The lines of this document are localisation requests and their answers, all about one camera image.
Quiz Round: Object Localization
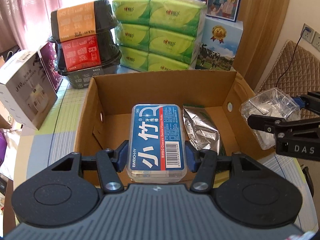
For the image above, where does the clear plastic container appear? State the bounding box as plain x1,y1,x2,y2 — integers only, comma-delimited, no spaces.
240,88,300,150

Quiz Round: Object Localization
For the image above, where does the blue dental floss pick box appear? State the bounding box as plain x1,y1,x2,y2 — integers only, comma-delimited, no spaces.
126,104,187,184

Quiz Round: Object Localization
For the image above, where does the silver foil pouch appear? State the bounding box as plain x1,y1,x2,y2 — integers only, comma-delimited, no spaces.
183,106,222,154

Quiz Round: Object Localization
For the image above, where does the brown quilted chair cushion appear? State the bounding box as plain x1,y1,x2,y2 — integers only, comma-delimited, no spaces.
258,40,319,119

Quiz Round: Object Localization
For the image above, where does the brown cardboard box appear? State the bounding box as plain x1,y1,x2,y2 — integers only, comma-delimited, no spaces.
73,69,275,190

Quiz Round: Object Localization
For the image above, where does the checkered tablecloth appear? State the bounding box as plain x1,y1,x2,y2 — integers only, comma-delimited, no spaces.
14,80,318,231

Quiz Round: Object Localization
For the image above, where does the blue milk carton box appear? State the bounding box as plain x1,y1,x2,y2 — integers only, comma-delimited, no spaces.
195,16,244,71

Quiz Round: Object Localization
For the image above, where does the white humidifier box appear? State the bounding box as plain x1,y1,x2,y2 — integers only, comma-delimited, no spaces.
0,50,57,130

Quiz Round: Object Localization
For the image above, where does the purple patterned box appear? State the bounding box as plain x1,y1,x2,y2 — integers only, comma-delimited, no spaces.
38,42,62,92

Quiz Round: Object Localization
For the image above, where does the green tissue pack bundle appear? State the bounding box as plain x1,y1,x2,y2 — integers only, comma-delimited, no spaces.
112,0,207,72

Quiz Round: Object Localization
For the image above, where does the orange label black bowl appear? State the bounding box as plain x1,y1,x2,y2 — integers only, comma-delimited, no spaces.
48,0,118,43

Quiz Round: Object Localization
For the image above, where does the pink curtain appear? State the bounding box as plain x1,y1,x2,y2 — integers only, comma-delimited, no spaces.
1,0,62,52

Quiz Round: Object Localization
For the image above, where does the wall power socket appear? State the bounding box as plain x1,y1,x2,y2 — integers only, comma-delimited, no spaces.
301,23,315,43

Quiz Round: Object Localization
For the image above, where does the black power cable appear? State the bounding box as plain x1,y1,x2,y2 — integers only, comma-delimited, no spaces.
275,29,311,88

